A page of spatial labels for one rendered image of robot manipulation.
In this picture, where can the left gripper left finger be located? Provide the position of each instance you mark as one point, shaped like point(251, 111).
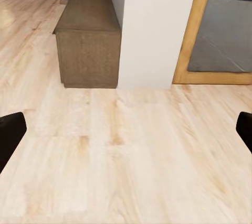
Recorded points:
point(12, 130)

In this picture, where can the door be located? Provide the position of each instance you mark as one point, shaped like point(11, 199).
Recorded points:
point(217, 44)

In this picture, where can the cabinet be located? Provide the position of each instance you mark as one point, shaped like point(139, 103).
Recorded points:
point(88, 39)

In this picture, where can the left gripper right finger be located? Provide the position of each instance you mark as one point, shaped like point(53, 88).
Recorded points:
point(244, 128)

